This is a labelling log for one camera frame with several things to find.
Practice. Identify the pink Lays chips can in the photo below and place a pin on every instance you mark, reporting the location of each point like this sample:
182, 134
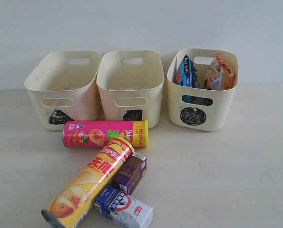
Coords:
98, 133

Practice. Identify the cream bin square mark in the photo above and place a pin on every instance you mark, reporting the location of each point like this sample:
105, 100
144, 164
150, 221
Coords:
130, 84

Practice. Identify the cream bin triangle mark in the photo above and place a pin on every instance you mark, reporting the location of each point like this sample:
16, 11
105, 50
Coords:
62, 88

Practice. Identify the blue white milk carton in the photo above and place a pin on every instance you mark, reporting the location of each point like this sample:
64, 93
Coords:
123, 209

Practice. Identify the blue black snack bag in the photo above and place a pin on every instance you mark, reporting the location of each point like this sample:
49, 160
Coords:
187, 74

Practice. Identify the yellow Lays chips can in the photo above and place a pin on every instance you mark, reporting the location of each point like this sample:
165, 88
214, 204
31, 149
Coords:
74, 202

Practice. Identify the orange snack bag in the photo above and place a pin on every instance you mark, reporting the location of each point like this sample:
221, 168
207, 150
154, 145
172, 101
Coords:
220, 75

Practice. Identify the cream bin circle mark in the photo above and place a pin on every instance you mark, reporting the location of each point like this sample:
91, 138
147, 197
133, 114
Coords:
197, 108

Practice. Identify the purple drink carton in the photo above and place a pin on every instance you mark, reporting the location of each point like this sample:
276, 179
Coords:
131, 173

